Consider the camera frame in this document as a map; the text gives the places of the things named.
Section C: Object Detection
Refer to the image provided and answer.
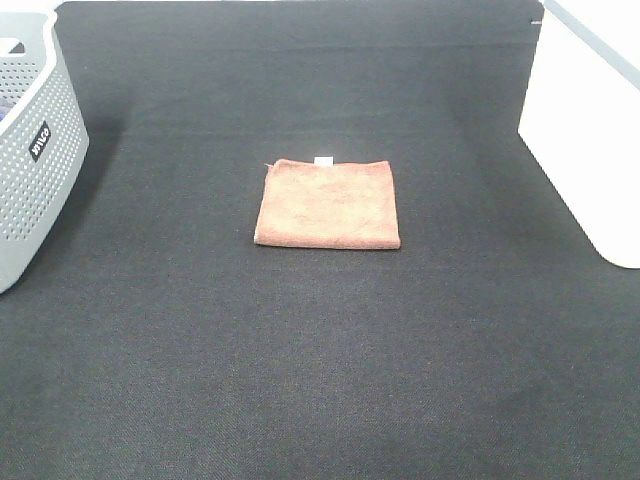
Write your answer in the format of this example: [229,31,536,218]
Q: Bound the grey perforated laundry basket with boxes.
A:
[1,7,89,291]

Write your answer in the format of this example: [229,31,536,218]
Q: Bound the orange towel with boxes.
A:
[254,159,401,250]

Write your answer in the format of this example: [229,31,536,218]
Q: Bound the white plastic storage box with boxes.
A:
[518,1,639,269]

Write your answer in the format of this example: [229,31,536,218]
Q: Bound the black table mat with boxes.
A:
[1,1,639,479]

